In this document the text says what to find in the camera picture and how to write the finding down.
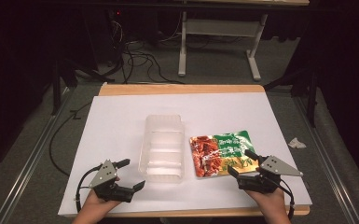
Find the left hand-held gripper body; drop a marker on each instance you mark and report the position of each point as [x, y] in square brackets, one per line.
[105, 174]

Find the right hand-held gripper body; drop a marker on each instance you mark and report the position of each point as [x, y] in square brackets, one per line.
[272, 168]

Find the green and red food packet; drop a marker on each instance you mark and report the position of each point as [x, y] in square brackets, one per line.
[222, 154]

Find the clear plastic container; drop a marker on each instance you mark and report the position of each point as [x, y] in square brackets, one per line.
[162, 149]

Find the person's left hand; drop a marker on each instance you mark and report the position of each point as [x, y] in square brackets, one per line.
[95, 204]

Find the person's right hand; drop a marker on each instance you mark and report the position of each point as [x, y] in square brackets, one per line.
[269, 201]

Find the crumpled white paper scrap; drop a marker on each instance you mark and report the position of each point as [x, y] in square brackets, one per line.
[296, 143]

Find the white paper sheet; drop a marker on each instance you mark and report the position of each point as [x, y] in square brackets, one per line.
[121, 124]

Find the black metal stand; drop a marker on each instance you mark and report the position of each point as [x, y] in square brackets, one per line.
[312, 93]
[56, 84]

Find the wooden table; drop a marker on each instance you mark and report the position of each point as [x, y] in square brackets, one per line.
[183, 89]

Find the black computer tower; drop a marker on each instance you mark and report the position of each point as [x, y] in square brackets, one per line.
[105, 37]

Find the metal floor rail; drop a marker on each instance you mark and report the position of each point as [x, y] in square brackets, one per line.
[329, 161]
[28, 161]

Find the white metal desk frame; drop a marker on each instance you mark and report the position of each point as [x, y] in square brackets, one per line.
[220, 27]

